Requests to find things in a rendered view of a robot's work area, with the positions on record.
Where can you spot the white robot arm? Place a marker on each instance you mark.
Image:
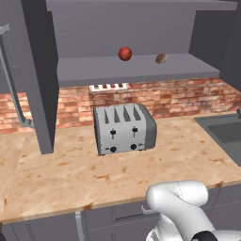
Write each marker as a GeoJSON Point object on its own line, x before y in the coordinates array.
{"type": "Point", "coordinates": [179, 207]}

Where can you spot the grey open cabinet door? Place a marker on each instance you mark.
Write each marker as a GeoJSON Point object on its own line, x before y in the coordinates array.
{"type": "Point", "coordinates": [40, 78]}
{"type": "Point", "coordinates": [219, 37]}

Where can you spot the grey base cabinet front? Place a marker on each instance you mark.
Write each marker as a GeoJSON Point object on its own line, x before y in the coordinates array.
{"type": "Point", "coordinates": [224, 204]}

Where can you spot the grey base cabinet door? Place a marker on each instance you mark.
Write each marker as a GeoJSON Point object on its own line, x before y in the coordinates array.
{"type": "Point", "coordinates": [40, 229]}

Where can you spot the silver four-slot toaster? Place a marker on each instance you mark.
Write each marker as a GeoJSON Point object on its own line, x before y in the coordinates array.
{"type": "Point", "coordinates": [122, 131]}

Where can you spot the grey drawer front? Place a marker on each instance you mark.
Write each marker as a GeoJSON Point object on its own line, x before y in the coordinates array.
{"type": "Point", "coordinates": [128, 211]}

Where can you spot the grey sink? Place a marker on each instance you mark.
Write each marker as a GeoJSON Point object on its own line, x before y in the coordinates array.
{"type": "Point", "coordinates": [224, 131]}

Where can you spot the white wall outlet strip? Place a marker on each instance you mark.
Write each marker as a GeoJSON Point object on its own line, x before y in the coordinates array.
{"type": "Point", "coordinates": [109, 86]}

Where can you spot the grey wall cabinet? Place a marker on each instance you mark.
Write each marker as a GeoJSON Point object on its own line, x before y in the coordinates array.
{"type": "Point", "coordinates": [125, 28]}

